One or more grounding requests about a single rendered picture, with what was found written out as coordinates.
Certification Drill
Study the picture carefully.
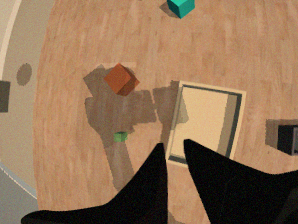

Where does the teal cube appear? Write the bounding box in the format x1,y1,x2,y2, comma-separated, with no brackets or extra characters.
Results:
166,0,196,19

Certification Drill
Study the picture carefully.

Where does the shallow beige tray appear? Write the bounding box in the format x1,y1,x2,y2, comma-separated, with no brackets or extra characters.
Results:
165,81,246,168

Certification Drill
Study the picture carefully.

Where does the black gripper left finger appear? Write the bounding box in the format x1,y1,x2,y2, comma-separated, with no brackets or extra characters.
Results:
21,143,169,224

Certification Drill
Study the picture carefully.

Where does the small green block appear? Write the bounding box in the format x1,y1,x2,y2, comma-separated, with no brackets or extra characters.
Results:
113,131,128,141

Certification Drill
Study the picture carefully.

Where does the dark grey fuse block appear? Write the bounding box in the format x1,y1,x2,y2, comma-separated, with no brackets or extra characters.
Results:
277,124,298,156

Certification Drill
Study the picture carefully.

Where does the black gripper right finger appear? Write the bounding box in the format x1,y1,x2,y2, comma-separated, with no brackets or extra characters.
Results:
184,139,298,224

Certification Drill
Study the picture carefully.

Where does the orange-brown cube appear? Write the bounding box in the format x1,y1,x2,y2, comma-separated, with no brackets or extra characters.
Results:
104,64,141,96

